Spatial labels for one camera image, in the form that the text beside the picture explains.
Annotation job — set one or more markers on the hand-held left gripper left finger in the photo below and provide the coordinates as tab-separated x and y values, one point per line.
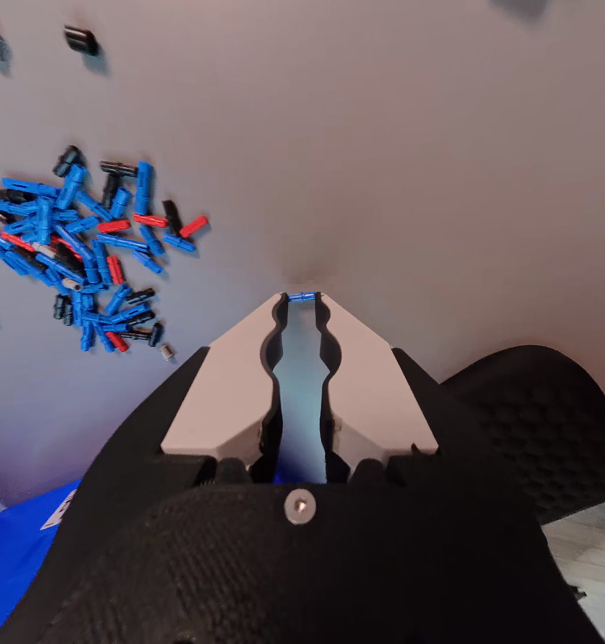
222	397

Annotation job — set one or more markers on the pile of small lego pins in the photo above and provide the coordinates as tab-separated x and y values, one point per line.
71	241

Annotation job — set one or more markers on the black lego pin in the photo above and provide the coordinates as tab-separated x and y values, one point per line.
81	40

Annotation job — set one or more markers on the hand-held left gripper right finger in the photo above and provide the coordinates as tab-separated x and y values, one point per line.
377	402

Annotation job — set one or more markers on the blue storage bin white tag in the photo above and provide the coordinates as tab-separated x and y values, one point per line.
15	548

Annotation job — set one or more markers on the blue lego pin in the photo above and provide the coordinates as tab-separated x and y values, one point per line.
302	297

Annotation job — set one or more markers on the tan lego pin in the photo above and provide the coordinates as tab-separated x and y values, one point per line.
167	352

